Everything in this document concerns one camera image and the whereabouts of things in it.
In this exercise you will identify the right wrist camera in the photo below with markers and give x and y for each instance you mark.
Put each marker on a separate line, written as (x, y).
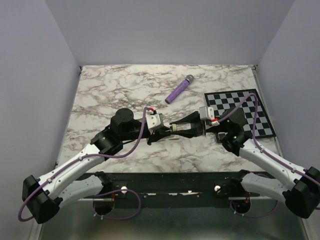
(206, 113)

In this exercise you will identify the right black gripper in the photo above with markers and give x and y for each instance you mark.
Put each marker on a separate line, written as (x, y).
(192, 118)

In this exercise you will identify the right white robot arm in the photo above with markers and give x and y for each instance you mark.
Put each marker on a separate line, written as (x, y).
(298, 188)

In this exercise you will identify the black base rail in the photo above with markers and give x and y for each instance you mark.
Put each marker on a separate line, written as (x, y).
(173, 190)

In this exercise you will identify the purple glitter microphone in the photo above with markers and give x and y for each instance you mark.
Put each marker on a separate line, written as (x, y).
(179, 89)

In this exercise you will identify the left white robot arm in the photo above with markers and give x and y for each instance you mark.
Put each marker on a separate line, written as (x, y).
(43, 196)

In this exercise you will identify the stapler metal base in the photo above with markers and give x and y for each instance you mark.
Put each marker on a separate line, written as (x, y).
(174, 137)

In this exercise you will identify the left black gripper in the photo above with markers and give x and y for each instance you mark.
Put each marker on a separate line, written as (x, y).
(159, 133)

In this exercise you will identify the black white checkerboard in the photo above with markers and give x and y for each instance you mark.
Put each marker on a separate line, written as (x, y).
(224, 100)

